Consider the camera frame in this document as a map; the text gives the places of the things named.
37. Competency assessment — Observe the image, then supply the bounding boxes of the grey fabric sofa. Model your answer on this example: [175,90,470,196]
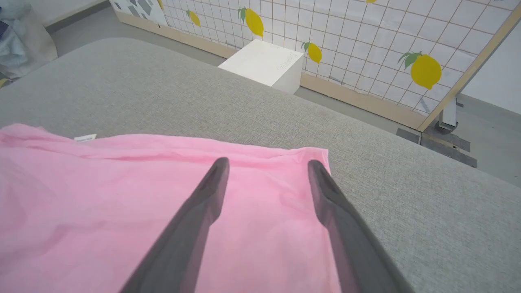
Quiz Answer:
[0,37,521,293]

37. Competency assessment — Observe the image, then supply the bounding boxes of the white cube box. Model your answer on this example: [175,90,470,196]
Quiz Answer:
[217,39,305,95]

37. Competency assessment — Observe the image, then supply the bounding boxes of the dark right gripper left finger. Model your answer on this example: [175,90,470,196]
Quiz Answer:
[120,157,230,293]

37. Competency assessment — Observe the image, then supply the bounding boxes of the pink garment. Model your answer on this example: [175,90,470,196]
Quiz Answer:
[0,123,343,293]

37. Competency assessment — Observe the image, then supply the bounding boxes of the white panel grey shapes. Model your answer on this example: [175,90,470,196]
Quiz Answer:
[109,0,168,27]

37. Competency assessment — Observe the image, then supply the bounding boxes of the grey partition foot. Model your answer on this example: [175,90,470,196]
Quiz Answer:
[435,100,460,134]

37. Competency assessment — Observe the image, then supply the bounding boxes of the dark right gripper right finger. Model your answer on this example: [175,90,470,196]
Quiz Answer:
[307,159,416,293]

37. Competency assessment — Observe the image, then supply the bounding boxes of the lemon print partition screen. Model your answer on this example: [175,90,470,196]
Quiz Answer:
[157,0,521,132]

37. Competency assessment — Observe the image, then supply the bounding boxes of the pile of pale laundry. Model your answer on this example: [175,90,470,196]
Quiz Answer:
[0,0,59,84]

